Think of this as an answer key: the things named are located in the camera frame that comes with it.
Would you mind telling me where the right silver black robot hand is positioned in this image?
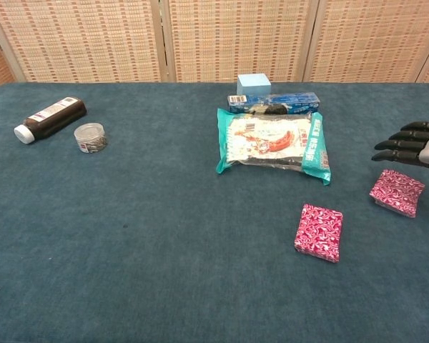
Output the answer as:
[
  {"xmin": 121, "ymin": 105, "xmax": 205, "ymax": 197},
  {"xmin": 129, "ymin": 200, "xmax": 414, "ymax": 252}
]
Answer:
[{"xmin": 370, "ymin": 121, "xmax": 429, "ymax": 201}]

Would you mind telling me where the pink patterned packet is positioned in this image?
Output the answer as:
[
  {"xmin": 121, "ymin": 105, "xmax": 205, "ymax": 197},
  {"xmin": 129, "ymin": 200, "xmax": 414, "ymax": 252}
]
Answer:
[
  {"xmin": 369, "ymin": 169, "xmax": 426, "ymax": 219},
  {"xmin": 294, "ymin": 203, "xmax": 344, "ymax": 264}
]

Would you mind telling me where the blue cookie package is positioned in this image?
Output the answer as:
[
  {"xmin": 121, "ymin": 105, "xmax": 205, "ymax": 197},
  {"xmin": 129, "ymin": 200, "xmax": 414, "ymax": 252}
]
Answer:
[{"xmin": 227, "ymin": 91, "xmax": 322, "ymax": 115}]

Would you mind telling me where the teal white noodle packet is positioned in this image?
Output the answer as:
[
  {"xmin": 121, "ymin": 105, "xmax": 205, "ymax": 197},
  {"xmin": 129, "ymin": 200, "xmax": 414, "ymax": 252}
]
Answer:
[{"xmin": 215, "ymin": 108, "xmax": 332, "ymax": 186}]

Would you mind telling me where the light blue cube block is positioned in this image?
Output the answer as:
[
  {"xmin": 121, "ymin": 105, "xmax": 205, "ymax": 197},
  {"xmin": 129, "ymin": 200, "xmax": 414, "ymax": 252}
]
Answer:
[{"xmin": 236, "ymin": 73, "xmax": 272, "ymax": 96}]

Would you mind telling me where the dark blue felt table mat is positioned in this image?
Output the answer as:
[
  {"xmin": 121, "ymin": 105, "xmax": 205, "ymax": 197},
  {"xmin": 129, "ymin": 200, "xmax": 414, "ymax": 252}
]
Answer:
[{"xmin": 0, "ymin": 81, "xmax": 429, "ymax": 343}]

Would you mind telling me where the clear round plastic jar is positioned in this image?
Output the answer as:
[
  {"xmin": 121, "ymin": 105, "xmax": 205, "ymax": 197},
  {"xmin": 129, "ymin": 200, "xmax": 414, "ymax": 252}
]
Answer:
[{"xmin": 73, "ymin": 121, "xmax": 109, "ymax": 154}]

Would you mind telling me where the brown bottle with white cap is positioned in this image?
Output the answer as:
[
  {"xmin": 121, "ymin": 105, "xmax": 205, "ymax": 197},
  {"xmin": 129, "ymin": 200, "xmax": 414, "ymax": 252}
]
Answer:
[{"xmin": 13, "ymin": 96, "xmax": 88, "ymax": 145}]

